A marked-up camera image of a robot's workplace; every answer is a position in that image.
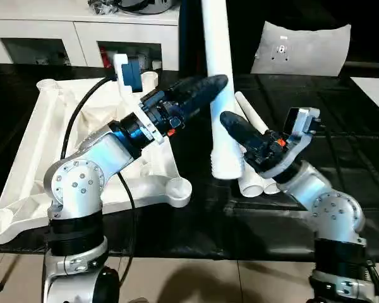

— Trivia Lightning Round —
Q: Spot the white plastic table top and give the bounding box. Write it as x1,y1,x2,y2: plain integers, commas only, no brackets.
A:
0,73,193,246

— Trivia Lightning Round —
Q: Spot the black work mat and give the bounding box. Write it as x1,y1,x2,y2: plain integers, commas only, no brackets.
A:
0,62,379,261

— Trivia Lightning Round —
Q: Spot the grey bag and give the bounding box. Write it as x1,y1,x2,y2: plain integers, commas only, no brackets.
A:
117,0,179,15

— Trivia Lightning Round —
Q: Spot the white cabinet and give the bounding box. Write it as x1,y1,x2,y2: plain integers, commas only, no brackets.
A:
0,0,179,71

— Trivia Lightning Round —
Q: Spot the tangled small items pile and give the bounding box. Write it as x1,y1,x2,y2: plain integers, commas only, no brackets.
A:
88,0,119,15

